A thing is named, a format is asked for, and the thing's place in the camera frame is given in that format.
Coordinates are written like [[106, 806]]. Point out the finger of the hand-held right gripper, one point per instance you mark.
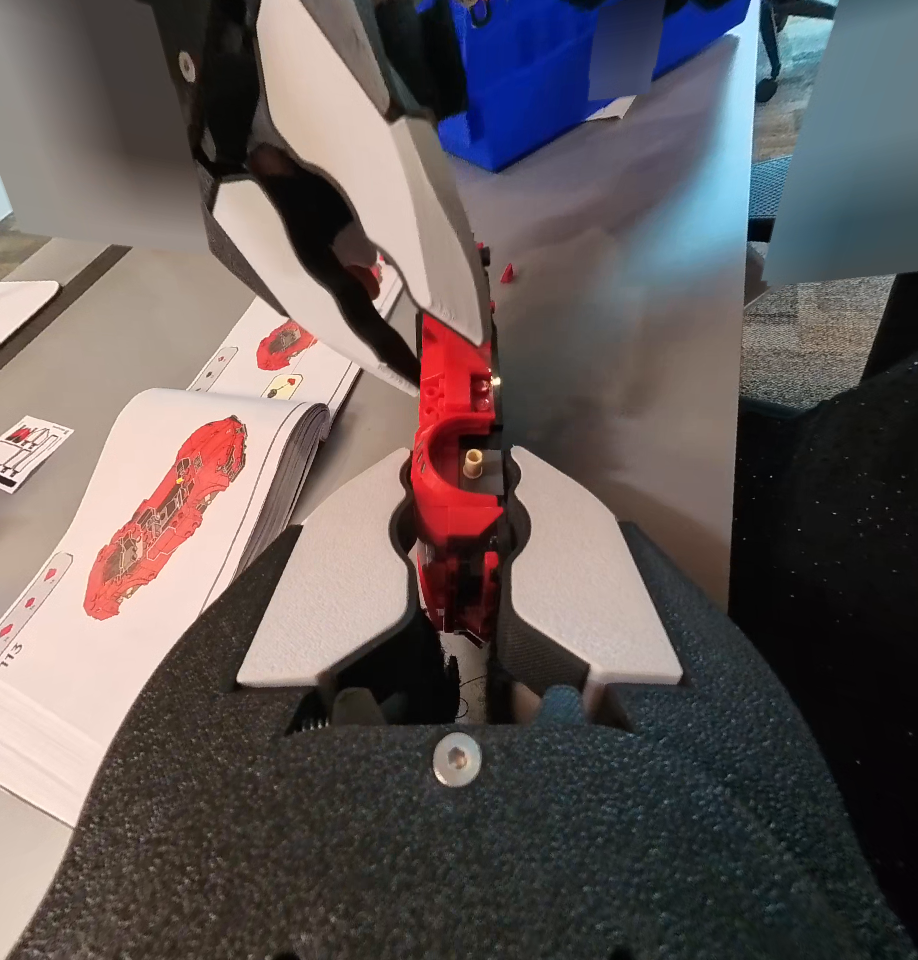
[[279, 262], [414, 202]]

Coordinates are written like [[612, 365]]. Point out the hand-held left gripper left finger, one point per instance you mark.
[[331, 592]]

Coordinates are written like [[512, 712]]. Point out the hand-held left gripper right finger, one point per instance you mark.
[[586, 592]]

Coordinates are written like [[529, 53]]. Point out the red lego car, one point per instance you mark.
[[451, 390]]

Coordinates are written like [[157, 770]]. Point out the lego instruction booklet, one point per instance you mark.
[[151, 435]]

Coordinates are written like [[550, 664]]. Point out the blue plastic bin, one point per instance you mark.
[[541, 90]]

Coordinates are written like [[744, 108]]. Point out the white paper sheet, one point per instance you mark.
[[612, 109]]

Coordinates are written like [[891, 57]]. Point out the white rounded pad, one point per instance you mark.
[[16, 307]]

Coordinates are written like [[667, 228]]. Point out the white sticker sheet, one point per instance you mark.
[[31, 450]]

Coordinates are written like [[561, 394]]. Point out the office chair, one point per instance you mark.
[[766, 195]]

